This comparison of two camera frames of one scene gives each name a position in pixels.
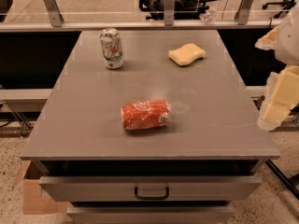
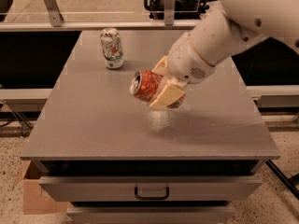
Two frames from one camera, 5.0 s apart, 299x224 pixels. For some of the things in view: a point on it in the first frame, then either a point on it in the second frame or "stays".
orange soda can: x=146 y=114 to x=143 y=86
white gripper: x=289 y=42 to x=188 y=62
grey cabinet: x=171 y=137 stays
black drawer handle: x=167 y=194 stays
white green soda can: x=113 y=54 stays
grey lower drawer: x=150 y=215 stays
